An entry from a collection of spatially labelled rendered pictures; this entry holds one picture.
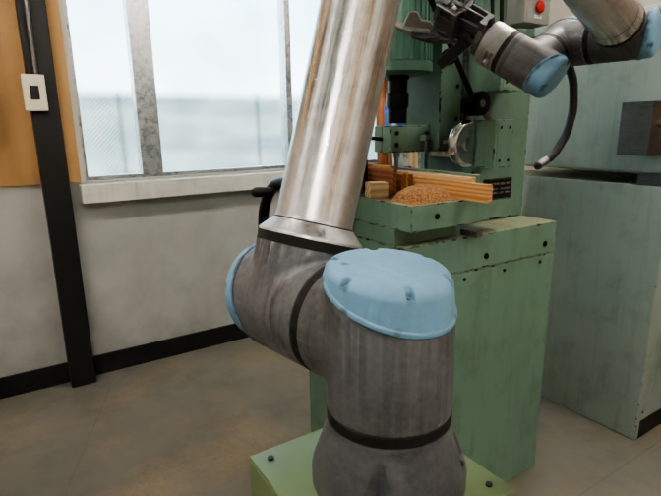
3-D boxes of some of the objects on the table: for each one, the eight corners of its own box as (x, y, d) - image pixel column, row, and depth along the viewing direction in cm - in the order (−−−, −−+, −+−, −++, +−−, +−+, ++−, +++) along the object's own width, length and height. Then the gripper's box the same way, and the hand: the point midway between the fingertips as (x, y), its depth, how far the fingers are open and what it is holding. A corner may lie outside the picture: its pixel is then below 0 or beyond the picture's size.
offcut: (370, 198, 122) (370, 183, 121) (364, 196, 126) (365, 181, 125) (388, 197, 123) (388, 182, 122) (382, 195, 127) (382, 180, 126)
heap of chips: (386, 201, 117) (386, 184, 116) (431, 196, 125) (431, 180, 124) (412, 205, 110) (412, 188, 109) (457, 200, 117) (458, 183, 116)
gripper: (519, -5, 105) (443, -45, 111) (461, 48, 99) (384, 3, 106) (508, 29, 113) (437, -11, 119) (453, 80, 107) (382, 35, 113)
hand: (410, 6), depth 115 cm, fingers open, 14 cm apart
